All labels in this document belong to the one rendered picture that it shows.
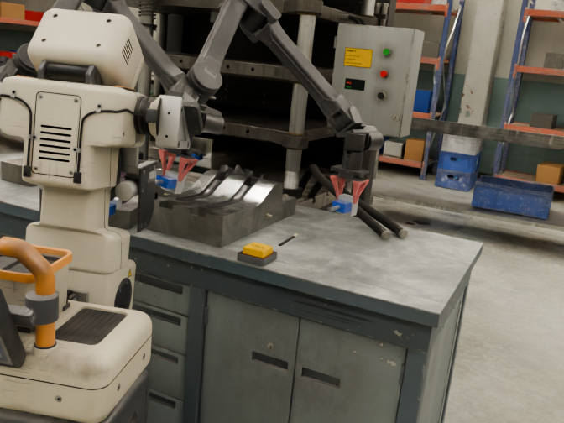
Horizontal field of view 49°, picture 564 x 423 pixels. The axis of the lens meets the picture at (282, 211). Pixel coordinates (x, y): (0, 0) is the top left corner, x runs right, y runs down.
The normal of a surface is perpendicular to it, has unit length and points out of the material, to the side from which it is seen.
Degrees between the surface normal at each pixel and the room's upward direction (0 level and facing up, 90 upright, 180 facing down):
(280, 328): 90
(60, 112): 82
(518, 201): 92
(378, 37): 90
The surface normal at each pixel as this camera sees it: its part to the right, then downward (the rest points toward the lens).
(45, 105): -0.14, 0.10
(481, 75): -0.47, 0.18
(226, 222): 0.90, 0.19
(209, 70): 0.59, -0.42
